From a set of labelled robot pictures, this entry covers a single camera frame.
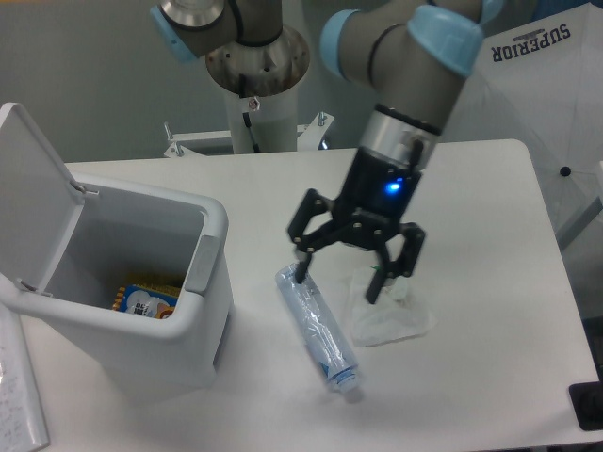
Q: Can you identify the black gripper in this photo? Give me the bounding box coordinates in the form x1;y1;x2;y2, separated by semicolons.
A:
286;145;428;305

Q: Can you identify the white plastic trash can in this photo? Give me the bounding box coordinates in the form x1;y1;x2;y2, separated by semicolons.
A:
1;103;234;388

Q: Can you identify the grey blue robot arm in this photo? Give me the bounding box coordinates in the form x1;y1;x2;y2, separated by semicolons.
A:
151;1;502;302

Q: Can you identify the crumpled white plastic bag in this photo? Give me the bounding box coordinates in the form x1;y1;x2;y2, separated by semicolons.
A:
347;266;437;347

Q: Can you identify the crushed clear plastic bottle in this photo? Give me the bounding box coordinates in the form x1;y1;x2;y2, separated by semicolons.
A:
275;264;364;403

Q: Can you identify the orange blue snack packet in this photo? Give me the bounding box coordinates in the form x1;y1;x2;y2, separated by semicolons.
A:
112;272;184;319

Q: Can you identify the white umbrella with lettering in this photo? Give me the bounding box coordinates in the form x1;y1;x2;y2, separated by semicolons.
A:
443;2;602;237

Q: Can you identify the black device at edge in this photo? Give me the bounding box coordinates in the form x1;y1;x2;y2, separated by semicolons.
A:
569;381;602;431

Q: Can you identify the white metal base frame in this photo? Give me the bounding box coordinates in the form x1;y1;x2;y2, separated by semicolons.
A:
163;111;335;158

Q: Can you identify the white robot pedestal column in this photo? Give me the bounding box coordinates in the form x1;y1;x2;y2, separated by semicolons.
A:
204;25;311;154

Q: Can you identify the black pedestal cable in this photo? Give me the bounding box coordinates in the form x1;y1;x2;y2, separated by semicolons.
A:
237;73;262;154

